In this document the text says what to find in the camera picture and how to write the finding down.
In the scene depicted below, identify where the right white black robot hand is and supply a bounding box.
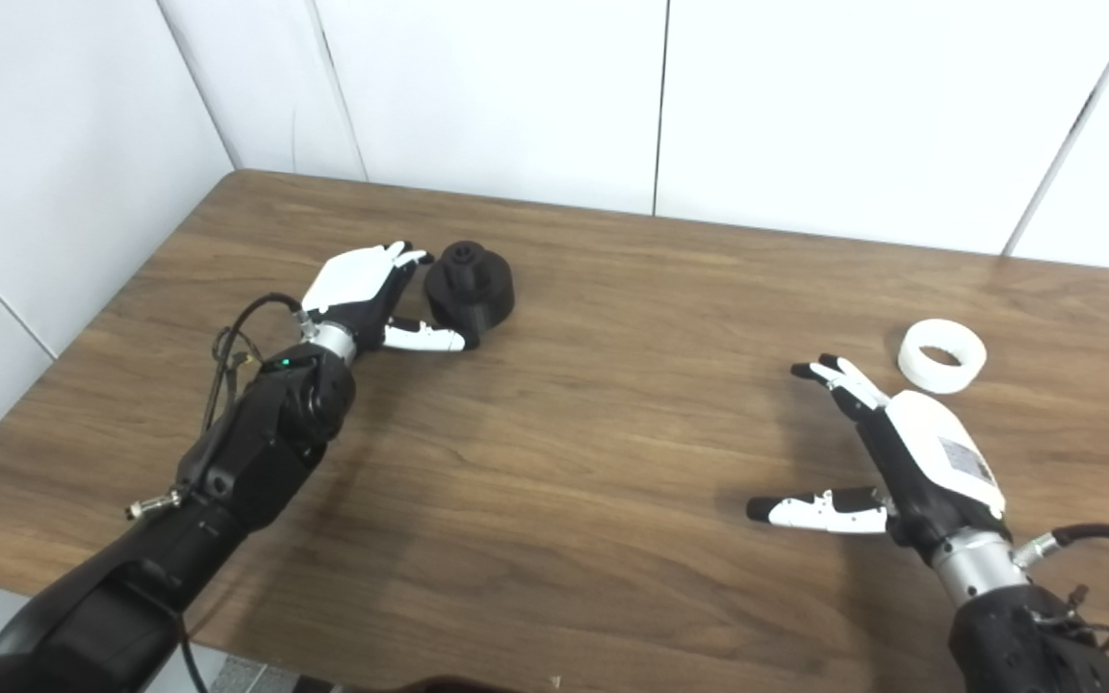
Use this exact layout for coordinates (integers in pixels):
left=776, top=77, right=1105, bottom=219
left=745, top=353, right=1013, bottom=569

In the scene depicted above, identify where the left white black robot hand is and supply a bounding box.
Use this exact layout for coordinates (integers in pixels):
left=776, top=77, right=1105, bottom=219
left=299, top=241, right=469, bottom=355

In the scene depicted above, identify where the white plastic ring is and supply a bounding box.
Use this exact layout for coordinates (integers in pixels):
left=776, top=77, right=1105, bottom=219
left=897, top=319, right=989, bottom=395

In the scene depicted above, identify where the round black stepped part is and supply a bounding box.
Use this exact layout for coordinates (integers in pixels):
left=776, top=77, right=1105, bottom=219
left=423, top=240, right=517, bottom=349

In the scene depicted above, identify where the left thick black wrist cable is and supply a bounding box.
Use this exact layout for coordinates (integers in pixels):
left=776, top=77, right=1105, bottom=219
left=124, top=292, right=310, bottom=523

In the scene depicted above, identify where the thick black wrist cable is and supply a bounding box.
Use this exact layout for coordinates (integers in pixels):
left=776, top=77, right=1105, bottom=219
left=1012, top=523, right=1109, bottom=593
left=124, top=292, right=310, bottom=523

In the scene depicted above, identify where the thin wire with yellow connector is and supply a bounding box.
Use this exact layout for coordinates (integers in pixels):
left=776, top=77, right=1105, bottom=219
left=211, top=325, right=262, bottom=410

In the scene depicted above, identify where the right thick black wrist cable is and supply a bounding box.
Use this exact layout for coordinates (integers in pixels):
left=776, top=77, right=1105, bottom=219
left=1012, top=523, right=1109, bottom=593

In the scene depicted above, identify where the thin black wire bundle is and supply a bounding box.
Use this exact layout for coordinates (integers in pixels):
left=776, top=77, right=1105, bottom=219
left=1036, top=582, right=1109, bottom=654

